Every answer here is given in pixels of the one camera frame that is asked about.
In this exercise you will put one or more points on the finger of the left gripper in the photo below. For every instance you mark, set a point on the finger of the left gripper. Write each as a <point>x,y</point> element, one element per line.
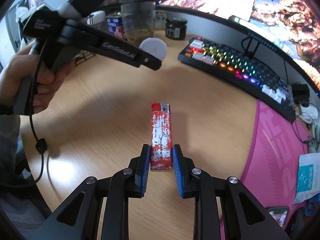
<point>140,57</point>

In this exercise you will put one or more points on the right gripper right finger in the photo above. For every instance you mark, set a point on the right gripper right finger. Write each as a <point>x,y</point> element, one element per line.
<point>185,187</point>

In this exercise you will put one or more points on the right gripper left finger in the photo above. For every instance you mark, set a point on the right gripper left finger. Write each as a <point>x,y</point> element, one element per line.
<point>142,171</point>

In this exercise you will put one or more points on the red white lighter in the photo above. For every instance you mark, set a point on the red white lighter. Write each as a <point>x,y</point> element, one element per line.
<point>161,137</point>

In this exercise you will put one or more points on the small white round packet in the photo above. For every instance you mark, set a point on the small white round packet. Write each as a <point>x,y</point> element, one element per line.
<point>155,47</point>

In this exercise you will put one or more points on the blue luncheon meat can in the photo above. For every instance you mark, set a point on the blue luncheon meat can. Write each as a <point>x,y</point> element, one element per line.
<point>115,25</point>

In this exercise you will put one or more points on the white lid glass jar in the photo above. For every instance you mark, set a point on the white lid glass jar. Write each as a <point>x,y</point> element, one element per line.
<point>97,20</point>

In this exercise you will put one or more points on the clear glass tea jar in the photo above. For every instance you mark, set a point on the clear glass tea jar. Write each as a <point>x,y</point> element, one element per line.
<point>138,21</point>

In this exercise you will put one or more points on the small black jar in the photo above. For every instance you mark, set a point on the small black jar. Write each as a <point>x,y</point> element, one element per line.
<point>176,28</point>

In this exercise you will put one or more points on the pink desk mat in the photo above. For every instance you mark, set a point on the pink desk mat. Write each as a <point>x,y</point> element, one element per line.
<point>271,168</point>

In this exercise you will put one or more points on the smartphone on mat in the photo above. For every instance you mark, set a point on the smartphone on mat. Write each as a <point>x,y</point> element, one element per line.
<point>279,213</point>

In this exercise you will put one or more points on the RGB mechanical keyboard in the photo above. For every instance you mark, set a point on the RGB mechanical keyboard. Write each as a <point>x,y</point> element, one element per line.
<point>250,75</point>

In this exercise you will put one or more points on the teal white tissue packet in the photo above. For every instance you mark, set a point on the teal white tissue packet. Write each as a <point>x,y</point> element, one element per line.
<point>307,177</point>

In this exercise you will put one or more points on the curved computer monitor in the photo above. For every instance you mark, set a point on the curved computer monitor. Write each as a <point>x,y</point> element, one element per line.
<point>289,24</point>

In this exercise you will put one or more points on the black wire basket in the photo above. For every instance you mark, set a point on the black wire basket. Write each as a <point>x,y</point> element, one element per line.
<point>83,56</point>

